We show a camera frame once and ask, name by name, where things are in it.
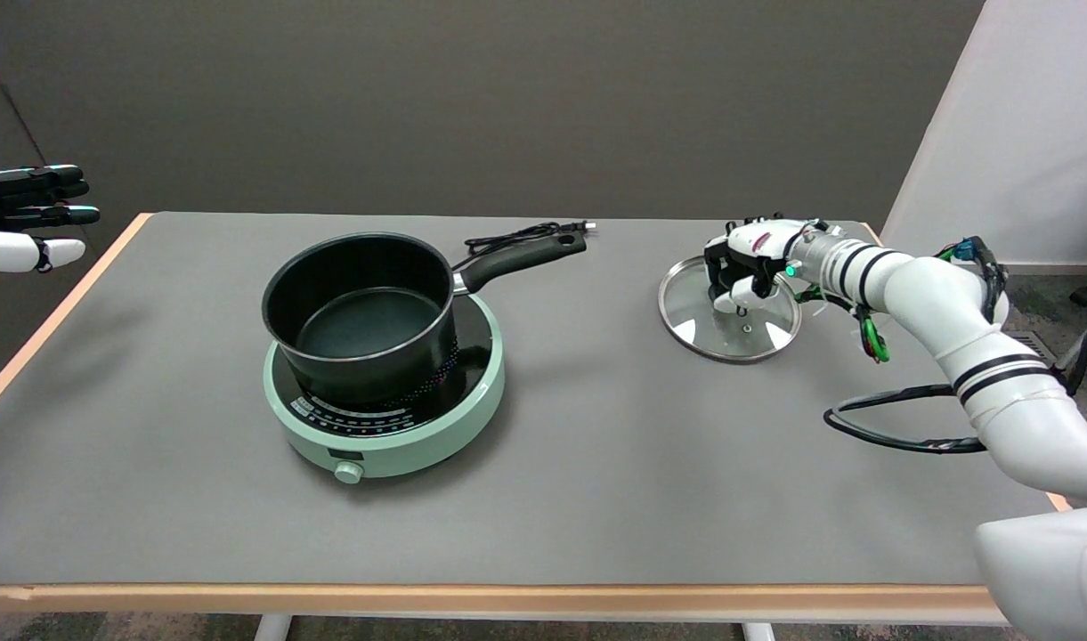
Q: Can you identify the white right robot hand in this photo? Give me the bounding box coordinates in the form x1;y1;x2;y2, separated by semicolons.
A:
703;216;815;314

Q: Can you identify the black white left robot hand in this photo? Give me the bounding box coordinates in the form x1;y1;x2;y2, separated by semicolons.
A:
0;164;101;274

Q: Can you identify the glass pot lid steel rim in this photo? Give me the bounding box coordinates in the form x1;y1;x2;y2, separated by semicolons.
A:
658;255;802;363

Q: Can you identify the black harness with blue connector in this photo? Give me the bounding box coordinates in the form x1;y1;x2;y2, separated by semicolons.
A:
935;236;1010;326

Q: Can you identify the grey table mat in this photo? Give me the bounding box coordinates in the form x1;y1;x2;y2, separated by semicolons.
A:
0;212;1056;587

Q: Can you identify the floor vent grille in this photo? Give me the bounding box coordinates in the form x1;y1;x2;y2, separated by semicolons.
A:
1006;331;1056;361

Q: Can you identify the office chair base with casters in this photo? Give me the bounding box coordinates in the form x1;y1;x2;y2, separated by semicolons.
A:
1055;267;1087;397

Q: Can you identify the green round induction cooker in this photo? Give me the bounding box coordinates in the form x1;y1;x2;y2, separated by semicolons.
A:
263;294;507;486

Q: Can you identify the black cable with green connector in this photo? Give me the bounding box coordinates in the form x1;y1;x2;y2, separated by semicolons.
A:
797;283;891;364

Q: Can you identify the thick black looped robot cable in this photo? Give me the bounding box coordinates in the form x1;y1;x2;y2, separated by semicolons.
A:
823;383;989;455

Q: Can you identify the black power cord with plug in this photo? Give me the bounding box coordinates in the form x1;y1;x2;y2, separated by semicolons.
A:
464;221;597;259

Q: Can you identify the black saucepan with handle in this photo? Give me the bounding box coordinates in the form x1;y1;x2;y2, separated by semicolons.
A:
261;230;588;412

